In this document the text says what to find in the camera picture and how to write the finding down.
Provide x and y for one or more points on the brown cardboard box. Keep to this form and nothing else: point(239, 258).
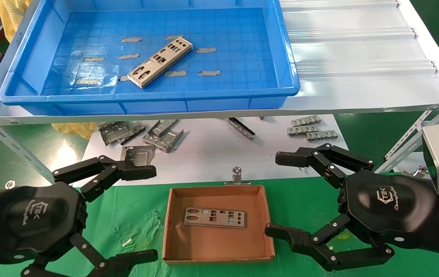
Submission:
point(211, 242)

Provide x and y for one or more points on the white metal rack shelf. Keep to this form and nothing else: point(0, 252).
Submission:
point(358, 57)

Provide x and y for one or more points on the large grey metal bracket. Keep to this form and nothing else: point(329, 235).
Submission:
point(113, 132)

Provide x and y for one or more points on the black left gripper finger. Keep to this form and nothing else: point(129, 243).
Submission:
point(104, 171)
point(123, 263)

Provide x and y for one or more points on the long narrow metal bracket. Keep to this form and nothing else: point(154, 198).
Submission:
point(241, 127)

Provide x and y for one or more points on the white perforated rack post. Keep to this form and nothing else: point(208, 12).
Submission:
point(411, 130)
point(386, 164)
point(7, 142)

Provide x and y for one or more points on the grey tape strip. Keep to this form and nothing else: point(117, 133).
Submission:
point(123, 78)
point(175, 73)
point(206, 50)
point(132, 39)
point(209, 72)
point(171, 37)
point(128, 56)
point(87, 81)
point(93, 59)

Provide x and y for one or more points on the green table cloth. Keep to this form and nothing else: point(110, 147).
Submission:
point(142, 215)

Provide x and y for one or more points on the silver metal shield plate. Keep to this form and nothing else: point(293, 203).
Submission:
point(206, 220)
point(165, 57)

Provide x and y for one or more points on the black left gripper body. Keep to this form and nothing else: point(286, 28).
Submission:
point(38, 215)

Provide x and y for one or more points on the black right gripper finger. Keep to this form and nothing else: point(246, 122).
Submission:
point(300, 240)
point(319, 156)

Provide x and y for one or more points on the blue plastic tray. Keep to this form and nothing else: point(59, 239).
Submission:
point(242, 38)

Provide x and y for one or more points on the thin metal hex key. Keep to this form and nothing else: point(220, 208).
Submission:
point(303, 169)

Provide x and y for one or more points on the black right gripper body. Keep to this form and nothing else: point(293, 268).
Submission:
point(388, 207)

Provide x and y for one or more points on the small white scrap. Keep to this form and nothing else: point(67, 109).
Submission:
point(127, 242)

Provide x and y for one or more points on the open grey metal cage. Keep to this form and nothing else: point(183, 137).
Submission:
point(163, 141)

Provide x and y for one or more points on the flat grey metal plate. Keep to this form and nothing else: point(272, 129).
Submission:
point(138, 154)

